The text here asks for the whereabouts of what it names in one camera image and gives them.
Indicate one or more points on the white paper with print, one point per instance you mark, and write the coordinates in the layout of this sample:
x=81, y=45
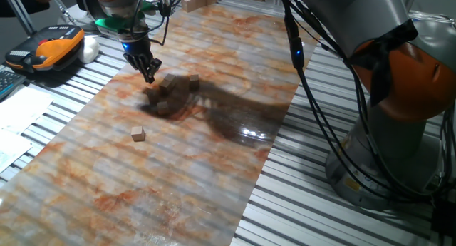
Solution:
x=12, y=149

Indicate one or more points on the black round drum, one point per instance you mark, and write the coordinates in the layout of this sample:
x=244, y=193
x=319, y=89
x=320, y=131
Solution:
x=85, y=3

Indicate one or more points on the white rounded object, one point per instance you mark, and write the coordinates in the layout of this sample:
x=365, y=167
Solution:
x=89, y=49

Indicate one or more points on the small brown cardboard box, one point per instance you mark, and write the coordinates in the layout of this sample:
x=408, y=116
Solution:
x=197, y=0

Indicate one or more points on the black keyboard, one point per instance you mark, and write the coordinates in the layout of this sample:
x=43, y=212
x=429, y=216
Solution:
x=9, y=82

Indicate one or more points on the orange marble pattern sheet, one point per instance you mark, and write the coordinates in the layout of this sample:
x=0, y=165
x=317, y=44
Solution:
x=142, y=185

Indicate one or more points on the orange and black teach pendant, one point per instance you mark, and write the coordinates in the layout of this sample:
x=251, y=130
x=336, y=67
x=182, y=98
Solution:
x=53, y=46

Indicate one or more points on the grey metal base plate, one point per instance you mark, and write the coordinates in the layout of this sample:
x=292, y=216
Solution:
x=82, y=25

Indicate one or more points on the black sleeved forearm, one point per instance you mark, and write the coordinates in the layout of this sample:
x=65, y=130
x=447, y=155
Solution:
x=18, y=3

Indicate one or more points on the blank white paper sheet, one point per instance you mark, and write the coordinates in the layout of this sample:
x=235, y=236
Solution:
x=21, y=108

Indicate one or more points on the grey aluminium bar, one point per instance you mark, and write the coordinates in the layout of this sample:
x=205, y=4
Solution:
x=19, y=12

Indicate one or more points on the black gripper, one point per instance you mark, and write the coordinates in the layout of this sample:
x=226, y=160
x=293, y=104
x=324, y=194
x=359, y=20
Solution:
x=137, y=48

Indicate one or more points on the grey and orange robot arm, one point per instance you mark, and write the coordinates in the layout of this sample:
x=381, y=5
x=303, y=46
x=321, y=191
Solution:
x=356, y=10

